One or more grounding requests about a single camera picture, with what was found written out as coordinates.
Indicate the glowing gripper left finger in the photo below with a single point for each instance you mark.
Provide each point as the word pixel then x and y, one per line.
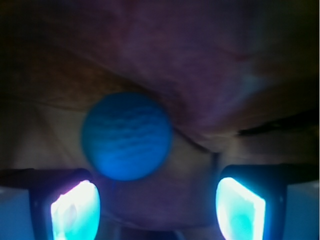
pixel 48 204

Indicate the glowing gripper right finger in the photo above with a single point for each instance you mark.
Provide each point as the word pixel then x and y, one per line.
pixel 269 202

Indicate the blue textured ball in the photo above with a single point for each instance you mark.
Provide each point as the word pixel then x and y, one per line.
pixel 126 136

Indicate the brown paper bag tray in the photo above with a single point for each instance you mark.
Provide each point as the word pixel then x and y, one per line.
pixel 239 79

